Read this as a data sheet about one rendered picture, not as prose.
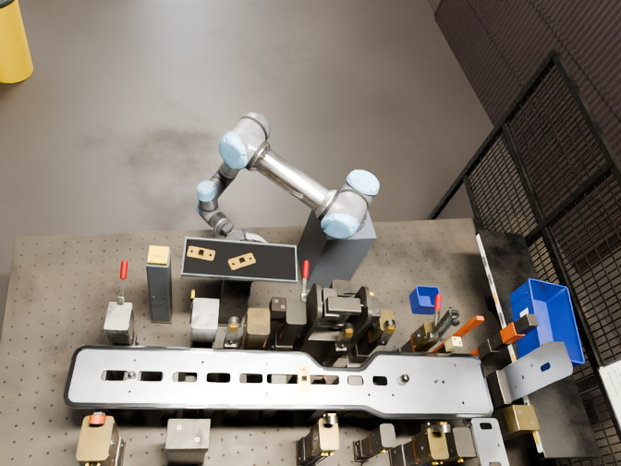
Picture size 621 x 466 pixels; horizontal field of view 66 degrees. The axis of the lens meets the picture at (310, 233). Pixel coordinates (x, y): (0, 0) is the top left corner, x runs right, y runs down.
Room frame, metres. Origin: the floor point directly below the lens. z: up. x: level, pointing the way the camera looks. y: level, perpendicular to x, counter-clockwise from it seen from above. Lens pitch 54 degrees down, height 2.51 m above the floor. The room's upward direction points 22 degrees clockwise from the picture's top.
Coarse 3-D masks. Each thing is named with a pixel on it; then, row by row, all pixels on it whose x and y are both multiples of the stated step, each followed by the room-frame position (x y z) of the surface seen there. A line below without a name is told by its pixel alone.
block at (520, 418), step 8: (512, 408) 0.71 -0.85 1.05; (520, 408) 0.72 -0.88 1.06; (528, 408) 0.73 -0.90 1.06; (496, 416) 0.71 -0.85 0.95; (504, 416) 0.70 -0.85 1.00; (512, 416) 0.69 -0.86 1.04; (520, 416) 0.69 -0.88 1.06; (528, 416) 0.70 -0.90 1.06; (480, 424) 0.71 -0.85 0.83; (488, 424) 0.70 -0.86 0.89; (504, 424) 0.68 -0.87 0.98; (512, 424) 0.67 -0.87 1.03; (520, 424) 0.67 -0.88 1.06; (528, 424) 0.68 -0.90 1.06; (536, 424) 0.69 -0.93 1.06; (504, 432) 0.66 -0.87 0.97; (512, 432) 0.65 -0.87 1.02; (520, 432) 0.66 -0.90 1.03; (528, 432) 0.67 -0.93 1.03; (504, 440) 0.68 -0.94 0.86
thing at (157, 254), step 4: (152, 248) 0.70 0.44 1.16; (156, 248) 0.71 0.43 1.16; (160, 248) 0.71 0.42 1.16; (164, 248) 0.72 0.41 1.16; (168, 248) 0.72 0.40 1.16; (152, 252) 0.69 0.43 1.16; (156, 252) 0.69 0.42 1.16; (160, 252) 0.70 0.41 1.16; (164, 252) 0.70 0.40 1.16; (168, 252) 0.71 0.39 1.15; (148, 256) 0.67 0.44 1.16; (152, 256) 0.68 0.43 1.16; (156, 256) 0.68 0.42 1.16; (160, 256) 0.69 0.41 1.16; (164, 256) 0.69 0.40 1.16; (148, 260) 0.66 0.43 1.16; (152, 260) 0.66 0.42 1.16; (156, 260) 0.67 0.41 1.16; (160, 260) 0.67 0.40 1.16; (164, 260) 0.68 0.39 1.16
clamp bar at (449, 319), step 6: (450, 312) 0.87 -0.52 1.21; (456, 312) 0.88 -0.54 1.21; (444, 318) 0.86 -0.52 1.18; (450, 318) 0.87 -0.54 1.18; (456, 318) 0.86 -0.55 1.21; (438, 324) 0.86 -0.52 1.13; (444, 324) 0.85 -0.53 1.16; (450, 324) 0.86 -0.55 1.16; (456, 324) 0.84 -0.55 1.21; (432, 330) 0.86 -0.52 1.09; (438, 330) 0.85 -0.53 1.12; (444, 330) 0.86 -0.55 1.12; (432, 336) 0.84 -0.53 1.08
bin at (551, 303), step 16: (528, 288) 1.15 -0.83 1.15; (544, 288) 1.20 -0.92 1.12; (560, 288) 1.21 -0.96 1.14; (512, 304) 1.13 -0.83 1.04; (528, 304) 1.09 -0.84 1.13; (544, 304) 1.20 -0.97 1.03; (560, 304) 1.17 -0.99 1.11; (544, 320) 1.12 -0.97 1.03; (560, 320) 1.11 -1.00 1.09; (528, 336) 0.98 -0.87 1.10; (544, 336) 1.05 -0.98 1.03; (560, 336) 1.05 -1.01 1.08; (576, 336) 1.02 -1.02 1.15; (528, 352) 0.92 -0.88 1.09; (576, 352) 0.97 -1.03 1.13; (544, 368) 0.90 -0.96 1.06
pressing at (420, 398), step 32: (96, 352) 0.39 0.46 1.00; (128, 352) 0.42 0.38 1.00; (160, 352) 0.46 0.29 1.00; (192, 352) 0.50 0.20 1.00; (224, 352) 0.53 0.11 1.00; (256, 352) 0.58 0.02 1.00; (288, 352) 0.62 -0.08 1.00; (384, 352) 0.75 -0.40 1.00; (416, 352) 0.80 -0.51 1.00; (96, 384) 0.30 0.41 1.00; (128, 384) 0.34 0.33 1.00; (160, 384) 0.37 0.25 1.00; (192, 384) 0.41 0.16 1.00; (224, 384) 0.44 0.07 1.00; (256, 384) 0.48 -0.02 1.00; (288, 384) 0.52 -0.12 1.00; (416, 384) 0.69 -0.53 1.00; (448, 384) 0.73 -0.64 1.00; (480, 384) 0.78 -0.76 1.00; (384, 416) 0.54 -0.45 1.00; (416, 416) 0.58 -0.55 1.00; (448, 416) 0.63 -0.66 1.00; (480, 416) 0.67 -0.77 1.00
